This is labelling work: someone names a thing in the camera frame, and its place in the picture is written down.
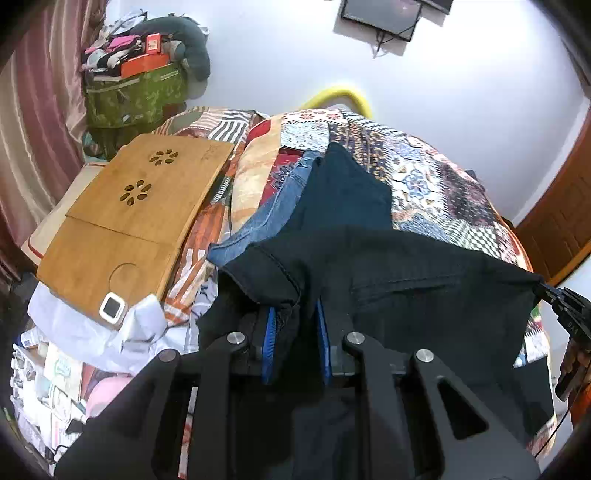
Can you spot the white digital clock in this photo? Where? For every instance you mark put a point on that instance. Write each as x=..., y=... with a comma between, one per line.
x=112, y=308

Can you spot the black wall television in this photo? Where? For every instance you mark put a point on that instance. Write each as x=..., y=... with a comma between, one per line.
x=443, y=6

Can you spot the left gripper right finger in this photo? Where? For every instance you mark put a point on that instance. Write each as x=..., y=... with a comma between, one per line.
x=415, y=418

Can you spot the striped pink curtain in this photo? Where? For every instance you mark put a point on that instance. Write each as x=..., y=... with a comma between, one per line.
x=43, y=114

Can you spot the bamboo lap desk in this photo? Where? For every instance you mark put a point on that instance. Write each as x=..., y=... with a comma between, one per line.
x=123, y=234

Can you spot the striped pillow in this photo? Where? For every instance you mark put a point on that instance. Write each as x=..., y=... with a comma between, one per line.
x=218, y=124

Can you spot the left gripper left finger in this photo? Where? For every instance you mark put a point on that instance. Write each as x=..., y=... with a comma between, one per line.
x=174, y=419

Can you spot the green fabric storage box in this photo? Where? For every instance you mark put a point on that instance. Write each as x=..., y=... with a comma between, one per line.
x=139, y=99

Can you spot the right hand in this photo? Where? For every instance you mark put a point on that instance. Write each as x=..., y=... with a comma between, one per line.
x=579, y=398

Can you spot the small black wall monitor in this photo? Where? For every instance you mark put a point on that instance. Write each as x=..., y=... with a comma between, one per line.
x=395, y=17

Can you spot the yellow bed headboard rail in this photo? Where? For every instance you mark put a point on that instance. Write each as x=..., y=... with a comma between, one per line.
x=329, y=95

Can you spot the dark teal folded pants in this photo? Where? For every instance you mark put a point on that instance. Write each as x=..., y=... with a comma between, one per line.
x=339, y=192

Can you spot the patchwork patterned bedspread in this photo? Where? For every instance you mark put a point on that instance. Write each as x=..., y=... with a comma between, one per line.
x=431, y=196

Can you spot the brown wooden door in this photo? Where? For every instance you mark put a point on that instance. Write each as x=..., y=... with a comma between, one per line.
x=556, y=232

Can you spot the blue jeans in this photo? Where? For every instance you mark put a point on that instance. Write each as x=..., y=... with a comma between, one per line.
x=287, y=181

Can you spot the orange box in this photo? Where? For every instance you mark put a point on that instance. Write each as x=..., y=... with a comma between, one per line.
x=143, y=63

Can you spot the black pants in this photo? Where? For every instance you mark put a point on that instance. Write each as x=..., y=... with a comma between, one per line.
x=406, y=290

